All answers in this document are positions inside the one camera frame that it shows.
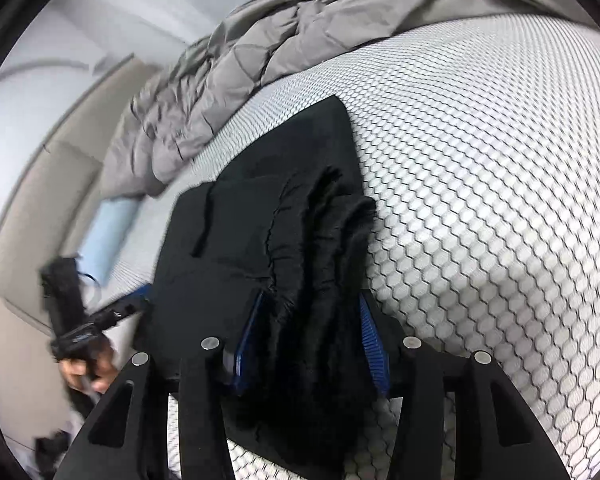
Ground light blue pillow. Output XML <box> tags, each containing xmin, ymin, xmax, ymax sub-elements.
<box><xmin>78</xmin><ymin>198</ymin><xmax>140</xmax><ymax>286</ymax></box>

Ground grey crumpled duvet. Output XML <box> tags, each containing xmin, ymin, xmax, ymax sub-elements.
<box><xmin>100</xmin><ymin>0</ymin><xmax>591</xmax><ymax>198</ymax></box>

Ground person's left hand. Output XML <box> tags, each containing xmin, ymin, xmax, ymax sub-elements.
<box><xmin>58</xmin><ymin>339</ymin><xmax>119</xmax><ymax>394</ymax></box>

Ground white honeycomb mattress cover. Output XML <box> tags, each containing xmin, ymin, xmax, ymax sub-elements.
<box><xmin>102</xmin><ymin>15</ymin><xmax>600</xmax><ymax>479</ymax></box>

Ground beige padded headboard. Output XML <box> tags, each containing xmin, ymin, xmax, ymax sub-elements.
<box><xmin>0</xmin><ymin>56</ymin><xmax>156</xmax><ymax>446</ymax></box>

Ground black pants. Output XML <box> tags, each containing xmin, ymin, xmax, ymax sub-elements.
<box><xmin>136</xmin><ymin>96</ymin><xmax>378</xmax><ymax>479</ymax></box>

